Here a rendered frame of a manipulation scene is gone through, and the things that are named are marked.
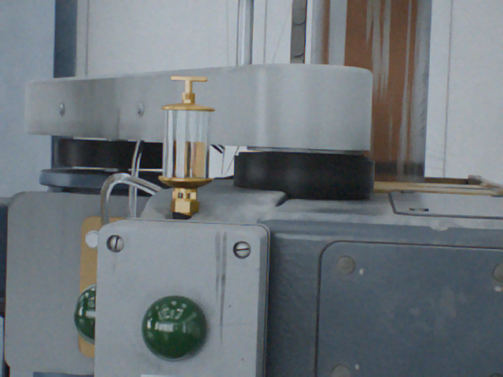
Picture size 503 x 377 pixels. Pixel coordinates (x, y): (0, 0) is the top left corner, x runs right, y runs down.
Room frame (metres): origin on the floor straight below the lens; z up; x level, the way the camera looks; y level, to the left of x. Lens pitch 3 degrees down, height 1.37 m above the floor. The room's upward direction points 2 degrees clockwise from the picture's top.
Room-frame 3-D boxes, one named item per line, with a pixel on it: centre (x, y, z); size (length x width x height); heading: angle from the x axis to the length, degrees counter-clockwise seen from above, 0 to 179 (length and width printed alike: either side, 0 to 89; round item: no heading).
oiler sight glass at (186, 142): (0.55, 0.04, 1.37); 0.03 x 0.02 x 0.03; 84
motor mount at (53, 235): (0.93, 0.08, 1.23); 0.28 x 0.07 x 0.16; 84
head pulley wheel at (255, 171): (0.66, -0.03, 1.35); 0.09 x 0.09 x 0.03
